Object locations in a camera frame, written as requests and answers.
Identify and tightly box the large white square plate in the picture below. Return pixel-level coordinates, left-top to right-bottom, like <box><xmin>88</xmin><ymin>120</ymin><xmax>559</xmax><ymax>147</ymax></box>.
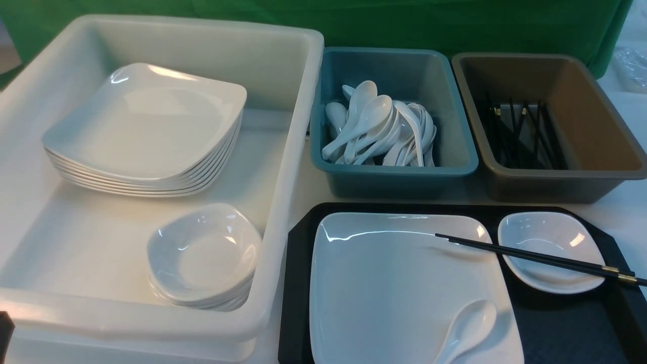
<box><xmin>309</xmin><ymin>212</ymin><xmax>525</xmax><ymax>363</ymax></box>

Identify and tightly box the white ceramic spoon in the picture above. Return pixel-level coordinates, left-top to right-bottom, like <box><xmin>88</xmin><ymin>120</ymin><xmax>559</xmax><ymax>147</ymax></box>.
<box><xmin>434</xmin><ymin>299</ymin><xmax>497</xmax><ymax>363</ymax></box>

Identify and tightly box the small white square bowl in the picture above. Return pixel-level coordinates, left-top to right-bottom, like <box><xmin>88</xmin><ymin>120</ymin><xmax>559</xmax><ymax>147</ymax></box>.
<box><xmin>498</xmin><ymin>211</ymin><xmax>605</xmax><ymax>295</ymax></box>

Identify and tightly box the top stacked white plate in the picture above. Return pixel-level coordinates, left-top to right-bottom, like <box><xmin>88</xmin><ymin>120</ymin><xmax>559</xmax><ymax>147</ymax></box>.
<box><xmin>42</xmin><ymin>64</ymin><xmax>248</xmax><ymax>181</ymax></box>

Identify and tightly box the teal plastic bin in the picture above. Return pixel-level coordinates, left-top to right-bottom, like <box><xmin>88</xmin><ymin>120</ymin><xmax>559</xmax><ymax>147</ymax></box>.
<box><xmin>309</xmin><ymin>48</ymin><xmax>479</xmax><ymax>200</ymax></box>

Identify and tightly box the white spoon in bin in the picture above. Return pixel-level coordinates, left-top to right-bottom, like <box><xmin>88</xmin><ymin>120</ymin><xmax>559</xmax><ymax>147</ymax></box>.
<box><xmin>342</xmin><ymin>80</ymin><xmax>377</xmax><ymax>164</ymax></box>
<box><xmin>321</xmin><ymin>95</ymin><xmax>393</xmax><ymax>164</ymax></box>

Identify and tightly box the top stacked white bowl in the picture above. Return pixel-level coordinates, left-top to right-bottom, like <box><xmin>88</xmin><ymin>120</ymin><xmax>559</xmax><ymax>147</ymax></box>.
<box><xmin>147</xmin><ymin>203</ymin><xmax>262</xmax><ymax>302</ymax></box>

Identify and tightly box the stack of white bowls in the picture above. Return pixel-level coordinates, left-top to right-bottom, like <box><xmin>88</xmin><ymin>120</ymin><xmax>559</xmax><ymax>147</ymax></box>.
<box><xmin>147</xmin><ymin>275</ymin><xmax>254</xmax><ymax>312</ymax></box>

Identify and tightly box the stack of white plates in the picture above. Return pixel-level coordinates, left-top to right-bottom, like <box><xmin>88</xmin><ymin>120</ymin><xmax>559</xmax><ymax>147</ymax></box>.
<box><xmin>43</xmin><ymin>109</ymin><xmax>244</xmax><ymax>198</ymax></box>

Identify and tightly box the brown plastic bin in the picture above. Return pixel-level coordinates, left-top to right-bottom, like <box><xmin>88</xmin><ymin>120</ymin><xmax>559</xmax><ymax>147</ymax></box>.
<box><xmin>451</xmin><ymin>52</ymin><xmax>645</xmax><ymax>203</ymax></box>

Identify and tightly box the large white plastic tub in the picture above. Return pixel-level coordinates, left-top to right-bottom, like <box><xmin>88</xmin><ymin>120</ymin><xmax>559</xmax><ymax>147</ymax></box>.
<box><xmin>2</xmin><ymin>15</ymin><xmax>324</xmax><ymax>363</ymax></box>

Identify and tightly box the green backdrop cloth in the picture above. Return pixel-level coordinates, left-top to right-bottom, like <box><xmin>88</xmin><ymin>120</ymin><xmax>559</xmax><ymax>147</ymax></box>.
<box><xmin>1</xmin><ymin>1</ymin><xmax>632</xmax><ymax>78</ymax></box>

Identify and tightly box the black serving tray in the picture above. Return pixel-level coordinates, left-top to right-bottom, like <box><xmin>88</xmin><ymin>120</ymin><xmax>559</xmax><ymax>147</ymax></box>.
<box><xmin>278</xmin><ymin>203</ymin><xmax>646</xmax><ymax>363</ymax></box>

